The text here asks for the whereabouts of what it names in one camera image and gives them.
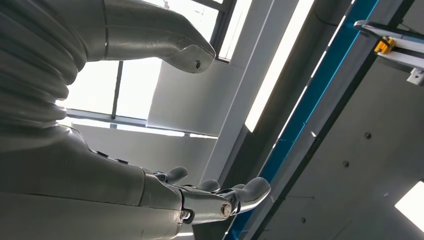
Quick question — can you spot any dark window frame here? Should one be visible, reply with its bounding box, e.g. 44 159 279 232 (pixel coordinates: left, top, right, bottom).
66 0 238 130

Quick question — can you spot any yellow clamp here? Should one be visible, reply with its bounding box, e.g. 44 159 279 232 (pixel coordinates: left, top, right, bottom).
373 36 397 56

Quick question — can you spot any square ceiling light panel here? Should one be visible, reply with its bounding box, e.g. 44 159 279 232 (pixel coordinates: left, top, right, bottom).
394 180 424 233

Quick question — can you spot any long ceiling light strip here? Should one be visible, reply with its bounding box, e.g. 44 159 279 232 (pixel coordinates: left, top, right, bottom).
244 0 316 134

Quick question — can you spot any blue ceiling strip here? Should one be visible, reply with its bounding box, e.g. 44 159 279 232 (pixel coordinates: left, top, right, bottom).
223 0 381 240

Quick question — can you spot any white overhead rail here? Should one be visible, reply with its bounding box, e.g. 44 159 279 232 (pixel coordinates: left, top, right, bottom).
353 19 424 88

